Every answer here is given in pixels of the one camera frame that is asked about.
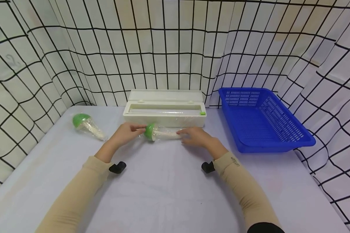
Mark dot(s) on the person's right forearm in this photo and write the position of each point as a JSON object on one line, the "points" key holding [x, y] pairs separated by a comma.
{"points": [[242, 187]]}

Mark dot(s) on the person's right hand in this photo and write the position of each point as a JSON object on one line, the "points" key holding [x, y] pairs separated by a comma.
{"points": [[199, 137]]}

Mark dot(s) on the person's right fingers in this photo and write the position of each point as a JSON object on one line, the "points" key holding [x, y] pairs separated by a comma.
{"points": [[186, 139]]}

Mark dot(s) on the black wrist band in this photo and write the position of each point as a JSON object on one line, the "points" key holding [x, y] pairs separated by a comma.
{"points": [[208, 167], [117, 167]]}

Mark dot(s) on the green-capped toy mushroom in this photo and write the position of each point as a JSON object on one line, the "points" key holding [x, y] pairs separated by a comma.
{"points": [[87, 124], [160, 132]]}

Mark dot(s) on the person's right thumb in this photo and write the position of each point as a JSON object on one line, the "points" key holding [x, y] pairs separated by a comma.
{"points": [[184, 131]]}

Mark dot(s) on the person's left forearm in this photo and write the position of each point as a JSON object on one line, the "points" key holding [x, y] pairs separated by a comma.
{"points": [[75, 200]]}

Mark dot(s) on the person's left fingers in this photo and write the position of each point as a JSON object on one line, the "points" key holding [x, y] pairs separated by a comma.
{"points": [[135, 125]]}

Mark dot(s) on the white cling film dispenser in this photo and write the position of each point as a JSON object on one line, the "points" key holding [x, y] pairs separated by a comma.
{"points": [[165, 108]]}

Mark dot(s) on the person's left hand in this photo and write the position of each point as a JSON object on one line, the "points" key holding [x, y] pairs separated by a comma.
{"points": [[121, 136]]}

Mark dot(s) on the person's left thumb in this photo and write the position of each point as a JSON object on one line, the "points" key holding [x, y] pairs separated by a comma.
{"points": [[138, 130]]}

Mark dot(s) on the blue plastic basket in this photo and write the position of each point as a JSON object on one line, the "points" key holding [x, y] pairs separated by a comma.
{"points": [[262, 121]]}

